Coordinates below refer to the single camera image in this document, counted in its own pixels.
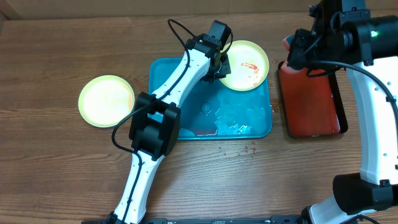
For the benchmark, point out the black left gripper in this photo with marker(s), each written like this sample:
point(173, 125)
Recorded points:
point(225, 70)

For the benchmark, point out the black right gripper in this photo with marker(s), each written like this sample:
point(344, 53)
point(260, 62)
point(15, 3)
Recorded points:
point(296, 56)

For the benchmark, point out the yellow plate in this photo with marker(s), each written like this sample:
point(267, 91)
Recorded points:
point(105, 101)
point(249, 66)

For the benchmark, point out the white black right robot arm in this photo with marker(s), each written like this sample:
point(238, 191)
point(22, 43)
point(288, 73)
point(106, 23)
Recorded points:
point(346, 36)

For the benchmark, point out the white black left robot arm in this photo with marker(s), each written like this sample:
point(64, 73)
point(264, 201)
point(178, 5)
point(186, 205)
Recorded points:
point(156, 117)

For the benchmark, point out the teal plastic tray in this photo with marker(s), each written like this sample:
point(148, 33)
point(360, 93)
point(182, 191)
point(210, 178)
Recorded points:
point(213, 111)

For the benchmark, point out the black tray with red water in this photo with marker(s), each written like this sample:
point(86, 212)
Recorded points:
point(312, 106)

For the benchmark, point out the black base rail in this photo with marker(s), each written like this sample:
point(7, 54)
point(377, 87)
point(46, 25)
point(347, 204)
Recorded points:
point(275, 219)

